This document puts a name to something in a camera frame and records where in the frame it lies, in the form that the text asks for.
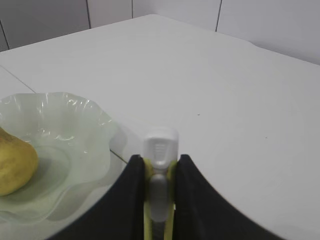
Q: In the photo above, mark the yellow pear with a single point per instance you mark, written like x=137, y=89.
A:
x=18, y=163

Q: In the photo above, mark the pale green wavy plate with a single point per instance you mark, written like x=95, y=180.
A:
x=71, y=135

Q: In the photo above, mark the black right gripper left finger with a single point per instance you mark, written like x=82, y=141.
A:
x=119, y=214

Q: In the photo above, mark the yellow utility knife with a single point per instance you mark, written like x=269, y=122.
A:
x=160, y=156

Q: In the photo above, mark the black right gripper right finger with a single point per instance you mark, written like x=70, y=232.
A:
x=203, y=214

